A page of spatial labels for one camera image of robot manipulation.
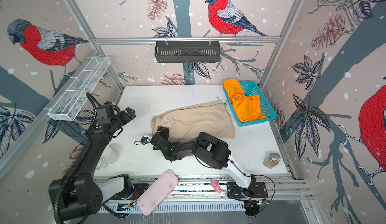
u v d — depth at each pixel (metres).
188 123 0.95
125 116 0.75
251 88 1.11
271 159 0.75
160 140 0.70
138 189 0.73
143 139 0.78
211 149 0.56
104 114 0.62
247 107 0.98
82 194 0.39
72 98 0.74
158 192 0.71
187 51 1.05
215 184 0.73
